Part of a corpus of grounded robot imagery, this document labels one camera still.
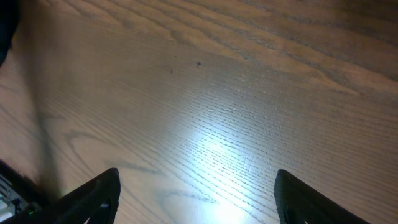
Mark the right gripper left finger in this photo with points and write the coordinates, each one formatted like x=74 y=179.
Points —
x=96 y=201

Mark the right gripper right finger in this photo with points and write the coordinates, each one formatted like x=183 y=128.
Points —
x=298 y=202

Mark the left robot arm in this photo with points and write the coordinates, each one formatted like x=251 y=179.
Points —
x=10 y=16

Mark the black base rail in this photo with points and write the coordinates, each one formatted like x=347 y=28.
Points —
x=19 y=195

